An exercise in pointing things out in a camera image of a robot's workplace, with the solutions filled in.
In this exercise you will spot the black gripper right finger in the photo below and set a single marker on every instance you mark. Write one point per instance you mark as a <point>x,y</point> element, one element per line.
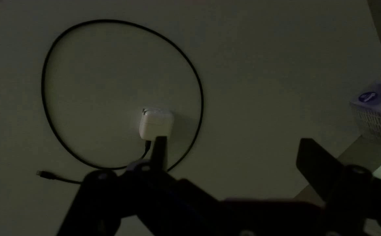
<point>355,197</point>

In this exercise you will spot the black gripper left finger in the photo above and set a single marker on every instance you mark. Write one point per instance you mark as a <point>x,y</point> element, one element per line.
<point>112,205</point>

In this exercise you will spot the white charger block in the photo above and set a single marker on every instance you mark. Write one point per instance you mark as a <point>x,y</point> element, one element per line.
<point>156,124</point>

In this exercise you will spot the pale tissue box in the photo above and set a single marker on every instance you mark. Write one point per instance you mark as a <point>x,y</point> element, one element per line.
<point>377,119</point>

